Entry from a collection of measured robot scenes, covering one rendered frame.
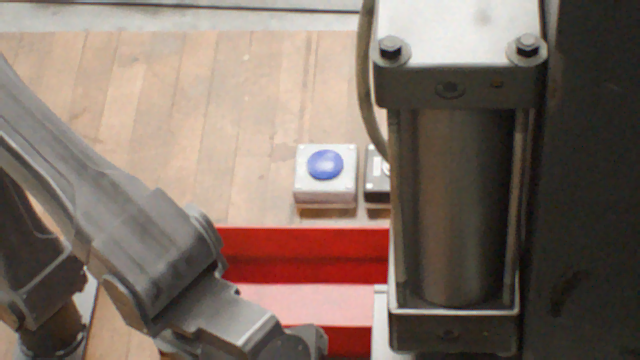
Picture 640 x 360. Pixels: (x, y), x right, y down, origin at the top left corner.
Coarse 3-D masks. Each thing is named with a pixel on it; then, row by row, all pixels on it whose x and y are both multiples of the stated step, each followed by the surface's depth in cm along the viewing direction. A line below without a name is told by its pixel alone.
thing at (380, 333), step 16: (384, 288) 96; (384, 304) 95; (384, 320) 94; (384, 336) 93; (384, 352) 92; (416, 352) 92; (432, 352) 92; (448, 352) 92; (464, 352) 92; (480, 352) 92
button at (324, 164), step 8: (320, 152) 136; (328, 152) 136; (336, 152) 137; (312, 160) 136; (320, 160) 136; (328, 160) 136; (336, 160) 136; (312, 168) 135; (320, 168) 135; (328, 168) 135; (336, 168) 135; (312, 176) 135; (320, 176) 135; (328, 176) 135
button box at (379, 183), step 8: (368, 144) 138; (368, 152) 137; (376, 152) 137; (368, 160) 136; (376, 160) 136; (368, 168) 136; (376, 168) 135; (384, 168) 135; (368, 176) 135; (376, 176) 135; (384, 176) 135; (368, 184) 134; (376, 184) 134; (384, 184) 134; (368, 192) 134; (376, 192) 134; (384, 192) 134; (368, 200) 135; (376, 200) 135; (384, 200) 135
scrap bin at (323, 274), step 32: (224, 224) 128; (256, 224) 128; (224, 256) 132; (256, 256) 132; (288, 256) 131; (320, 256) 131; (352, 256) 131; (384, 256) 130; (256, 288) 130; (288, 288) 130; (320, 288) 129; (352, 288) 129; (288, 320) 127; (320, 320) 127; (352, 320) 127; (160, 352) 126; (352, 352) 123
